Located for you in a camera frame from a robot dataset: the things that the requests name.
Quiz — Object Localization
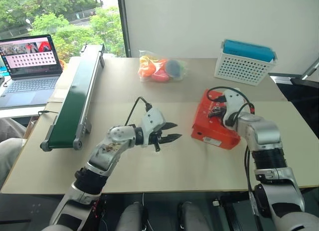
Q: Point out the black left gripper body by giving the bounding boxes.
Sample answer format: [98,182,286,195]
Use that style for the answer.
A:
[150,121,167,152]

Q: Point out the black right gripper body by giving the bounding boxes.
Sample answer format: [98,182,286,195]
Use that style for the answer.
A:
[214,104,228,116]

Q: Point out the red cardboard shoe box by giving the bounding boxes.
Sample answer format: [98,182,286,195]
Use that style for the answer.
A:
[190,88,242,151]

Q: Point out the green conveyor belt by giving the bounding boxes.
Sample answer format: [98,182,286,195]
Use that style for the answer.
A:
[39,43,106,152]

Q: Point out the white perforated plastic basket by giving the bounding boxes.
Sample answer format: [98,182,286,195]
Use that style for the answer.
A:
[214,38,278,87]

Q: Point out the clear bag of colourful toys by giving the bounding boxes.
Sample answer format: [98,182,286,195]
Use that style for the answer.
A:
[138,50,188,83]

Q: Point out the blue pack in basket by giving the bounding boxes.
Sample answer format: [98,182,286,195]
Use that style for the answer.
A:
[222,39,276,63]

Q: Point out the grey rounded shape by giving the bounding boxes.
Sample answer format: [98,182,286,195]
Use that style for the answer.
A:
[116,201,144,231]

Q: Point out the grey open laptop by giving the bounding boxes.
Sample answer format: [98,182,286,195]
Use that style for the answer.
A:
[0,34,64,109]

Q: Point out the person's grey trouser leg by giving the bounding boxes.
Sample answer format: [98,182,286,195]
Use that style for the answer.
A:
[0,117,27,142]
[0,138,27,190]

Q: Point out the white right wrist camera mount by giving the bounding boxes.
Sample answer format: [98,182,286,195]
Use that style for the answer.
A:
[222,89,246,128]

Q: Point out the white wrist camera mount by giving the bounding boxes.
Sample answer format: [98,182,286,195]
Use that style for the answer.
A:
[222,89,246,128]
[140,107,166,148]

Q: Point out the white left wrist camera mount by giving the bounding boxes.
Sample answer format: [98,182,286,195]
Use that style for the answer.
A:
[140,107,166,148]

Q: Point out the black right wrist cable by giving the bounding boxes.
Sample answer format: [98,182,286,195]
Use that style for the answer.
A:
[206,86,256,128]

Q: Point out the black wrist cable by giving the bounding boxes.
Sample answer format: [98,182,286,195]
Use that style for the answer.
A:
[206,86,256,128]
[124,96,153,127]

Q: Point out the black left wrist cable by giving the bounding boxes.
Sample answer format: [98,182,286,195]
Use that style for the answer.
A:
[124,96,153,127]

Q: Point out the thin black hanging cable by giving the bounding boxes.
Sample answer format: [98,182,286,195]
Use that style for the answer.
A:
[243,145,261,231]

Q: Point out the thin white hanging cable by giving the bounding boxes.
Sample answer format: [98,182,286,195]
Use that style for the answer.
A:
[141,193,151,231]

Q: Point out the black window frame post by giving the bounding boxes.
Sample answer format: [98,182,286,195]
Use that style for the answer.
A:
[116,0,133,58]

